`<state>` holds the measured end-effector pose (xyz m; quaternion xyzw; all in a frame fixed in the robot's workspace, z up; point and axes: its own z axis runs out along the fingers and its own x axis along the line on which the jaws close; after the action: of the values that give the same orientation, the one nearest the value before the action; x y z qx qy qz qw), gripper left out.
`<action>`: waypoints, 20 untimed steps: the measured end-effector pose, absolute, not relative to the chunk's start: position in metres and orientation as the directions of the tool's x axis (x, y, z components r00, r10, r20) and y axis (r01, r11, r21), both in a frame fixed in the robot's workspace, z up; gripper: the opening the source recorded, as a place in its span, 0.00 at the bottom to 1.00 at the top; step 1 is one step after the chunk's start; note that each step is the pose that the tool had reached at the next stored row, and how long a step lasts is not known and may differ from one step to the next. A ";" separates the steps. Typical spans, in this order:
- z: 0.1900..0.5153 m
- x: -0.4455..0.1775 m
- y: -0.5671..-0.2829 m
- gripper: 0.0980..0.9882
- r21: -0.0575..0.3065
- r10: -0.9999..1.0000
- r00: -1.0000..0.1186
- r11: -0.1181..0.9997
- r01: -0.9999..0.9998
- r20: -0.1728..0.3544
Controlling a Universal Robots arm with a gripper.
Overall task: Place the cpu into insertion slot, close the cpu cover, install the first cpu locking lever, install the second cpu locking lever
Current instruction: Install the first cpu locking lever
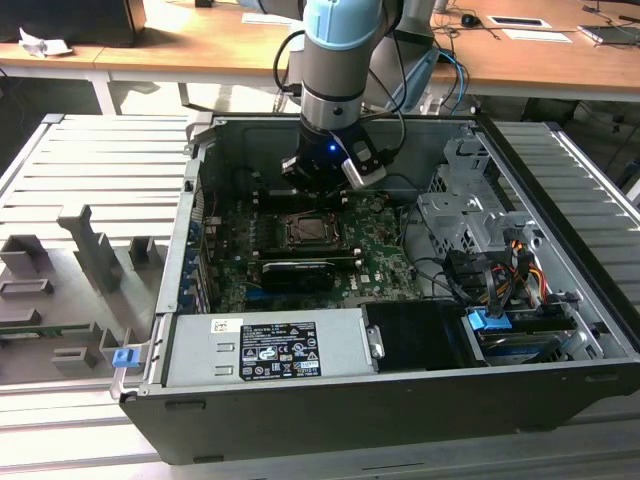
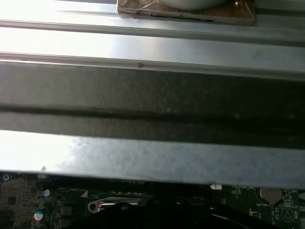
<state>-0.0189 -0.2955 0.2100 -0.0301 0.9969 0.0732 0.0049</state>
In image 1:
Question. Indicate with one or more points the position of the silver topped CPU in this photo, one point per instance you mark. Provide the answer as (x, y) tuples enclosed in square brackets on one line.
[(314, 231)]

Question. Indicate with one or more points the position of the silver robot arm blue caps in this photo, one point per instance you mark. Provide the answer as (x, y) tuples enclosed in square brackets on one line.
[(332, 65)]

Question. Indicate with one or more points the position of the black graphics card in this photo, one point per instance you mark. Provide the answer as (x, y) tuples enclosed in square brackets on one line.
[(297, 277)]

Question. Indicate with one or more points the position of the green motherboard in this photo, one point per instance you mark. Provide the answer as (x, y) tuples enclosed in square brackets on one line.
[(385, 270)]

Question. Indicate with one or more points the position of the pale blue teach pendant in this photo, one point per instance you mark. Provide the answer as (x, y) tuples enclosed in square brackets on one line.
[(415, 82)]

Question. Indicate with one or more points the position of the grey plastic case latch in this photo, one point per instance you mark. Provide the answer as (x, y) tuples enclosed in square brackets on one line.
[(197, 125)]

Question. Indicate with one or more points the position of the silver perforated drive cage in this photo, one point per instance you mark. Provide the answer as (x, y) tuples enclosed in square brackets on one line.
[(452, 210)]

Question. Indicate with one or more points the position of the white paper sheet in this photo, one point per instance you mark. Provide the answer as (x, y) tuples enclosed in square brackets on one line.
[(265, 18), (537, 35)]

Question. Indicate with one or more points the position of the wooden desk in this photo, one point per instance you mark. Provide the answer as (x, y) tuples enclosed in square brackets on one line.
[(85, 57), (200, 45)]

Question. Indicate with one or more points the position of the black computer mouse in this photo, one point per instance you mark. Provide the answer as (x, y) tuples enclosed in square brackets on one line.
[(470, 20)]

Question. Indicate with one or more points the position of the grey power supply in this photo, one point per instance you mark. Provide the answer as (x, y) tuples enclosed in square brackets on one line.
[(195, 350)]

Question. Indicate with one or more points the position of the hard disk in blue carrier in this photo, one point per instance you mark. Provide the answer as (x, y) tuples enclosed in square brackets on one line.
[(487, 320)]

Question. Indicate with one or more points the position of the white framed desk grommet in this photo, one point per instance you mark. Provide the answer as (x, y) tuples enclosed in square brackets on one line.
[(520, 21)]

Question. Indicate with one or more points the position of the black PC case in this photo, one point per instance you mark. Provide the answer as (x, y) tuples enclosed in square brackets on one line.
[(350, 425)]

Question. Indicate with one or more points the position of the blue plastic case latch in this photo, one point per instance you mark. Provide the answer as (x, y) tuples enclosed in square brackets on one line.
[(125, 359)]

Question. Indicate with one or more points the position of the black monitor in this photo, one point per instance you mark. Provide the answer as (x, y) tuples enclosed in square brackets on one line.
[(75, 22)]

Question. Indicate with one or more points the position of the grey parts rack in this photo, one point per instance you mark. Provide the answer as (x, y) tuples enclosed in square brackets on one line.
[(65, 305)]

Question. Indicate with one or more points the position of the crumpled white paper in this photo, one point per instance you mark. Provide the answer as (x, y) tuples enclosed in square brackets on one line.
[(42, 46)]

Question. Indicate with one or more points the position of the grey laptop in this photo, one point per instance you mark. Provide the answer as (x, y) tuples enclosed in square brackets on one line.
[(612, 34)]

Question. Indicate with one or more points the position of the green RAM stick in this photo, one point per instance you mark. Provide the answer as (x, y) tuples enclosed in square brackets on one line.
[(45, 330)]

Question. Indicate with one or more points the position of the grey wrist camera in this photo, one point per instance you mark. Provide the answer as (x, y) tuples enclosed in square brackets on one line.
[(290, 166)]

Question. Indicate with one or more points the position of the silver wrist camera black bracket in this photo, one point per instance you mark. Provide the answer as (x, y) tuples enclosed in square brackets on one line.
[(362, 167)]

